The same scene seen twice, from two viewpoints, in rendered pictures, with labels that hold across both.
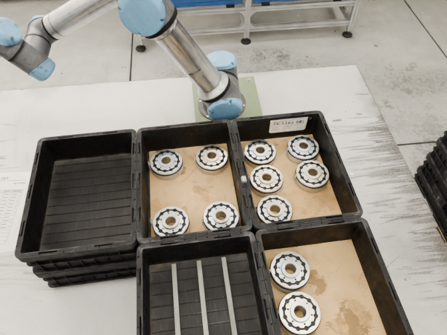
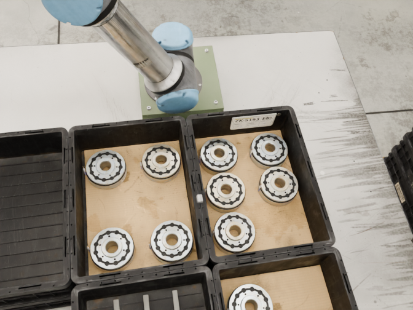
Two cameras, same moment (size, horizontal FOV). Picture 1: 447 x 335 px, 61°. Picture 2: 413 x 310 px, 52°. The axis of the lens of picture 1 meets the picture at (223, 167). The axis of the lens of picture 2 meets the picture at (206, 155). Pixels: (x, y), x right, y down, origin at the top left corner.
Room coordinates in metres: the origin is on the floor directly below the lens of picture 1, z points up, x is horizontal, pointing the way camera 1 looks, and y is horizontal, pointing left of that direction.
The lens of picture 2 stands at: (0.21, 0.01, 1.86)
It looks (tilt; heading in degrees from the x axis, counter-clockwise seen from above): 61 degrees down; 350
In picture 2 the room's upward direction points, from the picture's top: 9 degrees clockwise
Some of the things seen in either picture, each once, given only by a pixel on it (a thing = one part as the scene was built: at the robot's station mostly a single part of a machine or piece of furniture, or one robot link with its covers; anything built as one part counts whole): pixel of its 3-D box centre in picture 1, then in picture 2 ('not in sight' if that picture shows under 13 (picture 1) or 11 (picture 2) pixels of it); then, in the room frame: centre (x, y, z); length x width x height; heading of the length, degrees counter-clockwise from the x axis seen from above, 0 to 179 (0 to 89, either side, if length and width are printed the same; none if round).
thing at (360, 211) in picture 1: (291, 165); (255, 177); (0.67, -0.20, 0.92); 0.40 x 0.30 x 0.02; 8
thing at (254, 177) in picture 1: (266, 178); (225, 190); (0.66, -0.13, 0.86); 0.10 x 0.10 x 0.01
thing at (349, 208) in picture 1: (289, 175); (252, 186); (0.67, -0.20, 0.87); 0.40 x 0.30 x 0.11; 8
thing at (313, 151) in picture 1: (302, 147); (269, 148); (0.79, -0.26, 0.86); 0.10 x 0.10 x 0.01
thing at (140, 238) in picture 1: (189, 176); (134, 192); (0.63, 0.10, 0.92); 0.40 x 0.30 x 0.02; 8
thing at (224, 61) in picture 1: (221, 72); (173, 49); (1.08, 0.01, 0.92); 0.13 x 0.12 x 0.14; 5
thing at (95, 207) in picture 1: (88, 197); (10, 216); (0.59, 0.39, 0.87); 0.40 x 0.30 x 0.11; 8
